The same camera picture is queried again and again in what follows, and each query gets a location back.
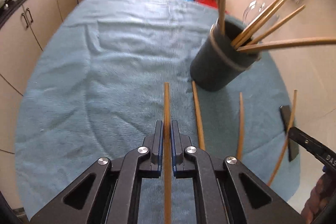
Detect beige kitchen base cabinets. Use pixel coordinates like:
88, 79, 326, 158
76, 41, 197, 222
0, 0, 214, 210

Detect red plastic basin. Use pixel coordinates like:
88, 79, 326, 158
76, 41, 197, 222
195, 0, 218, 9

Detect chopstick in holder diagonal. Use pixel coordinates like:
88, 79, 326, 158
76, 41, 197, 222
231, 0, 286, 50
247, 5, 306, 46

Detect chopstick in holder horizontal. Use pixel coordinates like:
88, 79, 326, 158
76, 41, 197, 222
238, 37, 336, 53

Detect dark cylindrical chopstick holder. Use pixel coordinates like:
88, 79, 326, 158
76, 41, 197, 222
190, 16, 261, 92

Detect clear glass mug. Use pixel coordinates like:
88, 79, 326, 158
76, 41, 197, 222
242, 0, 275, 27

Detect chopstick in holder upper diagonal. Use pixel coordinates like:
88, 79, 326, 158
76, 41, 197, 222
231, 0, 286, 50

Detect bamboo chopstick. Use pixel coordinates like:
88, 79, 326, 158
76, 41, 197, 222
236, 92, 245, 160
163, 82, 171, 224
192, 81, 206, 150
267, 89, 298, 186

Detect person's right hand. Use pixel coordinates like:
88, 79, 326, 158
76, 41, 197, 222
301, 173, 335, 223

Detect bamboo chopstick beside holder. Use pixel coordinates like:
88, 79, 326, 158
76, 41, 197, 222
192, 81, 206, 150

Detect blue towel table cover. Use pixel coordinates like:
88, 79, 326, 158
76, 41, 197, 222
15, 0, 290, 218

